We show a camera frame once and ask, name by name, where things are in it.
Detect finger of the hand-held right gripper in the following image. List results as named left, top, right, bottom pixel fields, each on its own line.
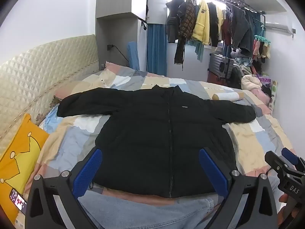
left=264, top=151, right=290, bottom=176
left=281, top=148, right=301, bottom=166

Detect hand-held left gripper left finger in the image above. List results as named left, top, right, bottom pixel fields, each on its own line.
left=25, top=147, right=103, bottom=229

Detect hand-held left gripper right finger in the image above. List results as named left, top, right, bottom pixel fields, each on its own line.
left=198, top=147, right=280, bottom=229

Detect black puffer jacket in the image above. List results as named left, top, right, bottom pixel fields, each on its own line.
left=57, top=85, right=256, bottom=198

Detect pile of clothes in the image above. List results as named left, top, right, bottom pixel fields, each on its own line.
left=230, top=50, right=272, bottom=93

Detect person's right hand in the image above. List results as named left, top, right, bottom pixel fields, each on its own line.
left=278, top=194, right=290, bottom=222

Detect patchwork bedsheet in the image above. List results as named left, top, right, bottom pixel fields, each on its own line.
left=31, top=62, right=296, bottom=206

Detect polka dotted roll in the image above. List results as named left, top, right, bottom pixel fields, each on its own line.
left=269, top=80, right=278, bottom=114

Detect light blue pillow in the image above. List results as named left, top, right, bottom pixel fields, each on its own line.
left=39, top=111, right=61, bottom=134

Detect yellow cartoon pillow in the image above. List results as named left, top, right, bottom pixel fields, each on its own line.
left=0, top=113, right=50, bottom=195

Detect blue denim jeans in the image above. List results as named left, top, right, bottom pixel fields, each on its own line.
left=77, top=177, right=281, bottom=229

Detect smartphone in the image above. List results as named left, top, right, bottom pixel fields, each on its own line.
left=9, top=188, right=28, bottom=215

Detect white roll on cardboard tube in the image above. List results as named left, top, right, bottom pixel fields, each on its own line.
left=212, top=91, right=245, bottom=101

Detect silver ribbed suitcase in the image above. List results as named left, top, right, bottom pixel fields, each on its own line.
left=208, top=54, right=235, bottom=81

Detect green peg hanger with socks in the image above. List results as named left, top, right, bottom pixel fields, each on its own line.
left=253, top=25, right=272, bottom=64

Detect cream quilted headboard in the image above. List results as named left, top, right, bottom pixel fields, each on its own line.
left=0, top=34, right=100, bottom=148

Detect teal cloth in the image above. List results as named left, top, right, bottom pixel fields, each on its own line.
left=187, top=39, right=205, bottom=62

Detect dark fringed scarf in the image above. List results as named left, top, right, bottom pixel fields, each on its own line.
left=174, top=37, right=186, bottom=65

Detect white air conditioner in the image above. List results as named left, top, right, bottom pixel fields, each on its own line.
left=263, top=13, right=297, bottom=35

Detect hanging grey denim jacket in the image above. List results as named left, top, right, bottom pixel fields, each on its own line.
left=230, top=5, right=255, bottom=56

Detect hanging dark red garment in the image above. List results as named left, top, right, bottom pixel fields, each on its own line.
left=220, top=17, right=233, bottom=46

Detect blue curtain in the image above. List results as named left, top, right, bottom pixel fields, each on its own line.
left=146, top=24, right=167, bottom=77

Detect hanging black garment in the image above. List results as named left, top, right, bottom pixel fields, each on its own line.
left=207, top=2, right=220, bottom=48

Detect hanging yellow jacket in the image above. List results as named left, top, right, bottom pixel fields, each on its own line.
left=192, top=0, right=226, bottom=46

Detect hanging brown patterned coat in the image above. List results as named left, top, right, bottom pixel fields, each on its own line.
left=179, top=0, right=196, bottom=39

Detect hanging black vest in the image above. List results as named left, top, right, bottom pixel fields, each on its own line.
left=165, top=0, right=187, bottom=44

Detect black power cable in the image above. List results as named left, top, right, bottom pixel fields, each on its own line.
left=112, top=45, right=130, bottom=61

